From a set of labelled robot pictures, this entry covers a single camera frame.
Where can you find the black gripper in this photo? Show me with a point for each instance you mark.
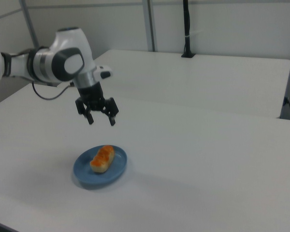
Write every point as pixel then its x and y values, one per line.
pixel 91 96

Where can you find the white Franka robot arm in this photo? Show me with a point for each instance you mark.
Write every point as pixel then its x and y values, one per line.
pixel 70 43

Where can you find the white side table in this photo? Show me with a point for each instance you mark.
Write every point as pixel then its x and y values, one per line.
pixel 183 79

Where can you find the grey metal partition post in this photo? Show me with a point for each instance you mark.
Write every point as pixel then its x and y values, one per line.
pixel 151 24
pixel 29 21

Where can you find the bread with orange glaze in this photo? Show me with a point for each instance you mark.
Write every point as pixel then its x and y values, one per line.
pixel 102 159

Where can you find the black camera pole with base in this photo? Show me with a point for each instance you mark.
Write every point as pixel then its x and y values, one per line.
pixel 187 26

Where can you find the blue round plate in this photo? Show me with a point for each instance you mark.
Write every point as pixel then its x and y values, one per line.
pixel 84 169

